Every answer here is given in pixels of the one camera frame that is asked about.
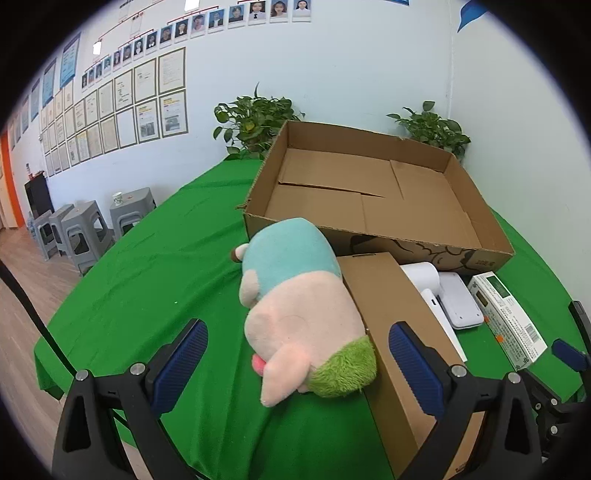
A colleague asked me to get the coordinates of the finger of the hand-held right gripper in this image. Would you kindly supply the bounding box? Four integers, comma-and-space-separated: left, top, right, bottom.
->
551, 338, 591, 374
569, 300, 591, 342

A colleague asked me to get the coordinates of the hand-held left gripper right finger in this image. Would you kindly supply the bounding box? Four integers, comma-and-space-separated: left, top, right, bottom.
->
389, 322, 543, 480

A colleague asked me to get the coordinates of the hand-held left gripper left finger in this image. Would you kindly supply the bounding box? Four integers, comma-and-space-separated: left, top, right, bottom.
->
52, 318, 209, 480

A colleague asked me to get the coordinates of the white box with green label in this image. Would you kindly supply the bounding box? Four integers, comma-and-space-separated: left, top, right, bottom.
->
467, 272, 548, 371

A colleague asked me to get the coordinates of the long brown cardboard box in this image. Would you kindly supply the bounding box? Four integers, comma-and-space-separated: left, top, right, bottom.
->
337, 251, 485, 480

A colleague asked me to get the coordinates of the white plastic device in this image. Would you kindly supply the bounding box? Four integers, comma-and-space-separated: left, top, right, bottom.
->
438, 272, 485, 330

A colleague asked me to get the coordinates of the white hair dryer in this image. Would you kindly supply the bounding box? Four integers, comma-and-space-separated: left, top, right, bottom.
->
399, 262, 468, 363

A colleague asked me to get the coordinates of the pink and teal plush toy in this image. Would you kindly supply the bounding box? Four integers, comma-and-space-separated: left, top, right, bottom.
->
232, 217, 378, 408

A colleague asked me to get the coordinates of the large cardboard box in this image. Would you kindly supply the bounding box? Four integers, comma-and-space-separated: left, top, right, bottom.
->
236, 120, 515, 273

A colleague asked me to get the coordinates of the green tablecloth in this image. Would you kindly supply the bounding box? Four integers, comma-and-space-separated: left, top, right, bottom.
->
33, 157, 578, 480

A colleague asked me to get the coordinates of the grey plastic stool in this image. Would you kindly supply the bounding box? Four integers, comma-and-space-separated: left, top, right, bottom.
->
48, 203, 77, 259
61, 206, 115, 276
109, 187, 158, 241
33, 210, 58, 261

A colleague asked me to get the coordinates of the black cabinet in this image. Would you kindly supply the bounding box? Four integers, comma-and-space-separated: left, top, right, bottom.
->
24, 174, 54, 220

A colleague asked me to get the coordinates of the green potted plant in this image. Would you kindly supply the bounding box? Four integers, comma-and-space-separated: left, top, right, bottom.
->
213, 82, 305, 161
387, 100, 472, 163

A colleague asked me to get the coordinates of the orange door panel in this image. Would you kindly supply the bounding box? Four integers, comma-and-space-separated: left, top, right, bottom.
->
0, 131, 23, 229

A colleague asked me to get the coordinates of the row of portrait photos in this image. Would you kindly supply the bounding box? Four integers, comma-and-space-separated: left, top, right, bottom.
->
81, 0, 312, 90

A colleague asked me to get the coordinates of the black cable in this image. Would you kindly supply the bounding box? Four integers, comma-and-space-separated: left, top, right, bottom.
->
0, 258, 77, 379

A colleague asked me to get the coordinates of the wall of framed certificates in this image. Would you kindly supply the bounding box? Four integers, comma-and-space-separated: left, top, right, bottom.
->
39, 46, 190, 178

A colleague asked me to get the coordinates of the blue wall poster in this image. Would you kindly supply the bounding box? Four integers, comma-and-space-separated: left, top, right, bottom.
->
60, 32, 81, 88
42, 58, 57, 109

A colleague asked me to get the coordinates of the blue wall sign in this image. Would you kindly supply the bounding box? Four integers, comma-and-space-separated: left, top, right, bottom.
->
457, 0, 485, 33

